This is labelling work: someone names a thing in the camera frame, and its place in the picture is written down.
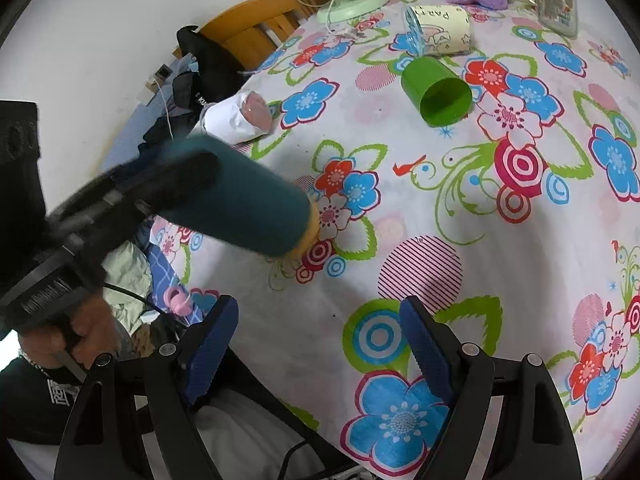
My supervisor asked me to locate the white garment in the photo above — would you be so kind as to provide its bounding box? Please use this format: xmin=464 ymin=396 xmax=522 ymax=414
xmin=9 ymin=387 xmax=366 ymax=480

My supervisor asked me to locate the wooden chair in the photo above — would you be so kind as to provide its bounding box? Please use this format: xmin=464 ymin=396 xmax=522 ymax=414
xmin=172 ymin=0 xmax=327 ymax=72

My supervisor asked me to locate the cartoon printed cup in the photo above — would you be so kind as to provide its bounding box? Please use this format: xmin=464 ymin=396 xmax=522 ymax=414
xmin=402 ymin=4 xmax=474 ymax=57

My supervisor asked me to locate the black cable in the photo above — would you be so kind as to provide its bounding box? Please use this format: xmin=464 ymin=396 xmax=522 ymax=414
xmin=102 ymin=282 xmax=173 ymax=322

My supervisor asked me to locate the white paper cup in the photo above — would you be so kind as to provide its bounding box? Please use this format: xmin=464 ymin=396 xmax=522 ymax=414
xmin=200 ymin=90 xmax=274 ymax=145

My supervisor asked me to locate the dark teal cup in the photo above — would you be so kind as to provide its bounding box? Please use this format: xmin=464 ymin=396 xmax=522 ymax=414
xmin=162 ymin=134 xmax=321 ymax=257

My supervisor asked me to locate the green plastic cup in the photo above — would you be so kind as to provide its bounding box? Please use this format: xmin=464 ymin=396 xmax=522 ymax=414
xmin=401 ymin=56 xmax=474 ymax=127

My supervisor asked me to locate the black bag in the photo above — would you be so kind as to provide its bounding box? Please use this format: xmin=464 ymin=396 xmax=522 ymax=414
xmin=175 ymin=25 xmax=249 ymax=112

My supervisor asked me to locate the pale green cloth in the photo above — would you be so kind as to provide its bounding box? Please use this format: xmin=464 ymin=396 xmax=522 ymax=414
xmin=102 ymin=244 xmax=152 ymax=337

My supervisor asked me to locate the person's left hand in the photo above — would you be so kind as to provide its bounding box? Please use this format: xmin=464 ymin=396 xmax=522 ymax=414
xmin=19 ymin=299 xmax=122 ymax=367

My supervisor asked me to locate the blue plaid cloth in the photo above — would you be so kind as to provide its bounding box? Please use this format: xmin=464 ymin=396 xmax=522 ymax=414
xmin=134 ymin=217 xmax=222 ymax=322

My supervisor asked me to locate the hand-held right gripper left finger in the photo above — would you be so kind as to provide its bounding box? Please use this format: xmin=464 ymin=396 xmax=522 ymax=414
xmin=54 ymin=295 xmax=241 ymax=480

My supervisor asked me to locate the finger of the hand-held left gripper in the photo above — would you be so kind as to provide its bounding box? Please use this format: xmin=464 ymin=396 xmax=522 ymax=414
xmin=112 ymin=149 xmax=222 ymax=212

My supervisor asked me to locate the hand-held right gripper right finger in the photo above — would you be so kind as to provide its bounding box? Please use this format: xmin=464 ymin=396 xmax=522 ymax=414
xmin=399 ymin=295 xmax=584 ymax=480

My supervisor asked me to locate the pink plastic hook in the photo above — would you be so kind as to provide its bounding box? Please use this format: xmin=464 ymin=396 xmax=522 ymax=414
xmin=165 ymin=287 xmax=194 ymax=317

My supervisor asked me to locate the floral tablecloth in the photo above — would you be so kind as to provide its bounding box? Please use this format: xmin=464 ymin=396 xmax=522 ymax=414
xmin=149 ymin=0 xmax=640 ymax=479

